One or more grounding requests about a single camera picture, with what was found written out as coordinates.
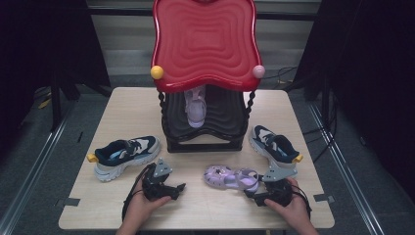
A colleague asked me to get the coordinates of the person's right hand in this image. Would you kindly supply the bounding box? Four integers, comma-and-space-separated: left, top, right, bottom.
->
263, 177, 312, 229

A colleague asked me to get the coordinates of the metal floor rail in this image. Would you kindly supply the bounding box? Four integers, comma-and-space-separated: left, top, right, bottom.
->
307, 102, 386, 235
0, 97, 77, 235

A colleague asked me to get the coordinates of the purple sandal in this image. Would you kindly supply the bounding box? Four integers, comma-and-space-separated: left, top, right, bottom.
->
203, 164, 261, 193
183, 85, 208, 129

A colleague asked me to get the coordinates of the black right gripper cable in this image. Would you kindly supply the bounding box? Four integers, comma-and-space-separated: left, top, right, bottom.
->
290, 184, 313, 219

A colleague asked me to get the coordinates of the black curtain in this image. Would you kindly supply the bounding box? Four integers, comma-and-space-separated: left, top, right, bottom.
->
0, 0, 111, 158
295, 0, 415, 204

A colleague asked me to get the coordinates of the person's left hand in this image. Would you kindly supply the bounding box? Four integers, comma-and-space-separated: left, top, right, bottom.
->
125, 180, 172, 229

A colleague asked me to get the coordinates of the yellow object on floor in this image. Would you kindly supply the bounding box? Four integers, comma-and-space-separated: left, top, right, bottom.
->
37, 97, 53, 110

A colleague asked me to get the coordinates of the grey tape piece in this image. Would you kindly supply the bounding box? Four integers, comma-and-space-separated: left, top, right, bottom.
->
313, 193, 336, 204
56, 197, 81, 208

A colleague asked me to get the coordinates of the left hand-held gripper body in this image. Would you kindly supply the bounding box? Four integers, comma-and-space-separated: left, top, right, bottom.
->
140, 158, 177, 202

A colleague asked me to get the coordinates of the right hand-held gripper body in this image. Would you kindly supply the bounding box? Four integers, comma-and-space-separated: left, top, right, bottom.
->
260, 160, 298, 208

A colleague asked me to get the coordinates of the navy and white sneaker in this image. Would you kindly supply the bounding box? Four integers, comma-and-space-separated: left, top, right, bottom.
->
249, 124, 304, 179
86, 135, 161, 183

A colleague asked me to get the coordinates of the dark metal stand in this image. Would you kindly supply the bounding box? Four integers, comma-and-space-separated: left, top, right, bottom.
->
50, 76, 63, 132

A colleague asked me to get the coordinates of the red and black shoe rack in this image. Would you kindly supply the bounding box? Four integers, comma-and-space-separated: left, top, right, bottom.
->
150, 0, 266, 154

